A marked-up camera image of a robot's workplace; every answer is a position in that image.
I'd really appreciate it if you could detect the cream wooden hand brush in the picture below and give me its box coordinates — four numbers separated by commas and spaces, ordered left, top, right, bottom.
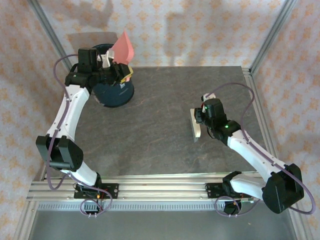
189, 108, 202, 144

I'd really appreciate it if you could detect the pink plastic dustpan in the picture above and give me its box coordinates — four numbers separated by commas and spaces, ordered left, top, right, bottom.
110, 30, 135, 83

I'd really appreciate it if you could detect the dark navy waste bin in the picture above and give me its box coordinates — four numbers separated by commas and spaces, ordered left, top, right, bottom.
90, 44, 135, 108

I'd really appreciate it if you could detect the grey metal shelf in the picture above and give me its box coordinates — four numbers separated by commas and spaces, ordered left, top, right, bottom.
26, 209, 297, 240

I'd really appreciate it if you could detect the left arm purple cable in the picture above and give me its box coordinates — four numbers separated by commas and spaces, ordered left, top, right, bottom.
46, 53, 112, 219

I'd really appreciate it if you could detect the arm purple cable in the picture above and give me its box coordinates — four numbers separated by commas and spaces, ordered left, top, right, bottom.
207, 83, 316, 218
46, 53, 112, 219

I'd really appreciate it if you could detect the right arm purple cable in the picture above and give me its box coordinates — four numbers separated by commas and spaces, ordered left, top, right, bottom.
207, 83, 316, 218

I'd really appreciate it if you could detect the aluminium table side rail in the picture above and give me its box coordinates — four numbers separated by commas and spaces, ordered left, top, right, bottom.
241, 66, 282, 170
37, 171, 51, 182

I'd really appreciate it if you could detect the aluminium frame post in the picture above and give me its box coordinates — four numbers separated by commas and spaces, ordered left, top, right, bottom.
26, 0, 75, 73
248, 0, 300, 75

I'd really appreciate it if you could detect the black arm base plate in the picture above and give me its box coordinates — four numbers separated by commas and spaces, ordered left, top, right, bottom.
205, 183, 227, 200
74, 183, 120, 200

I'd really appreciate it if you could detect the wide aluminium mounting rail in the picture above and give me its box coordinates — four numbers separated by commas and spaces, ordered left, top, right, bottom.
26, 174, 300, 202

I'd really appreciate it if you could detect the grey slotted cable duct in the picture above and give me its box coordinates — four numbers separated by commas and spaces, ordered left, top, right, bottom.
37, 202, 291, 211

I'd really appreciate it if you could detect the aluminium lower frame rail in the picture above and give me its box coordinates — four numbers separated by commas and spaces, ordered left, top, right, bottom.
287, 201, 310, 240
13, 199, 38, 240

